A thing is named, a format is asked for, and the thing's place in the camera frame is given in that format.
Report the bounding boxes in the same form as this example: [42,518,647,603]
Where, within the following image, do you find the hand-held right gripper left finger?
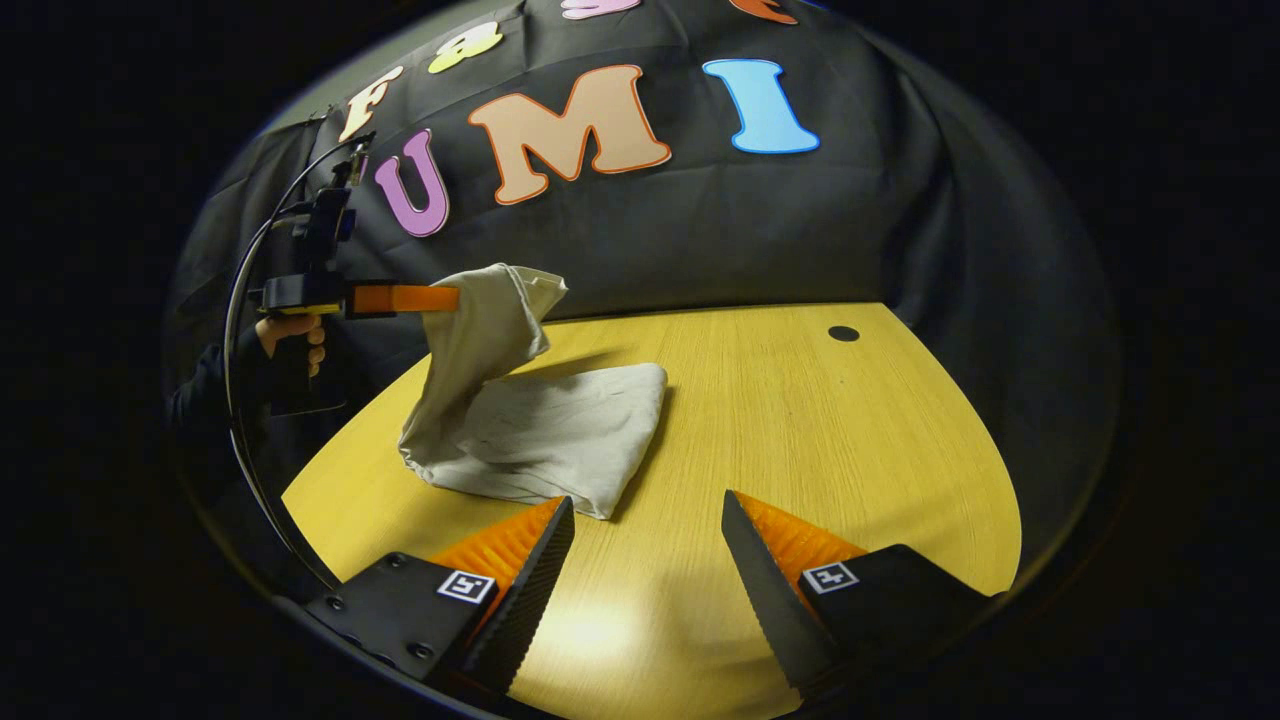
[304,494,577,697]

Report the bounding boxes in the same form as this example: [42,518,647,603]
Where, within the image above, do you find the black backdrop cloth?
[165,0,1127,563]

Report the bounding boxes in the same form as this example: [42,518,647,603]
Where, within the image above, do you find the white jeans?
[398,262,670,522]

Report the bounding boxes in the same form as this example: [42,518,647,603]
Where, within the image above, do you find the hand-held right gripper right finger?
[721,489,1002,701]

